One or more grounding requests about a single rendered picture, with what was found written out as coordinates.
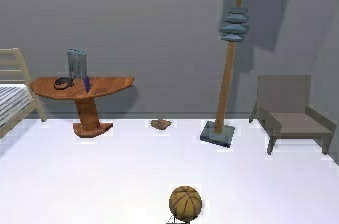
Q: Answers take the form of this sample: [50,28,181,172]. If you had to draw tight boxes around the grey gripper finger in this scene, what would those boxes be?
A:
[165,215,182,224]

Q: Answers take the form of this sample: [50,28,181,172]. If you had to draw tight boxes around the orange basketball black stripes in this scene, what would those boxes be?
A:
[168,185,203,221]

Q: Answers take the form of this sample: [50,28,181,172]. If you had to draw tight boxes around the brown baseball glove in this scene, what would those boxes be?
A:
[150,118,173,131]

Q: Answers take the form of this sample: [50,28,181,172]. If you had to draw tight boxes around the wooden floor lamp blue-grey discs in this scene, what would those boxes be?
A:
[199,0,251,149]

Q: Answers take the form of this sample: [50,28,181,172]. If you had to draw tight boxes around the blue pen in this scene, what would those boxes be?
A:
[83,75,92,93]

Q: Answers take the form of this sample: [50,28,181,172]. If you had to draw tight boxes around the grey-brown armchair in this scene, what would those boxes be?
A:
[248,74,338,156]

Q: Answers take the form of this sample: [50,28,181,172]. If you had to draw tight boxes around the grey ribbed container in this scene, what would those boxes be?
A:
[66,48,88,79]

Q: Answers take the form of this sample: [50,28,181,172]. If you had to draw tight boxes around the pale wooden bed striped mattress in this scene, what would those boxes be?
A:
[0,47,49,161]

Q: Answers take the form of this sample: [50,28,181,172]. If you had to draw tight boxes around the orange wooden pedestal table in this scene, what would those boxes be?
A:
[29,75,135,138]

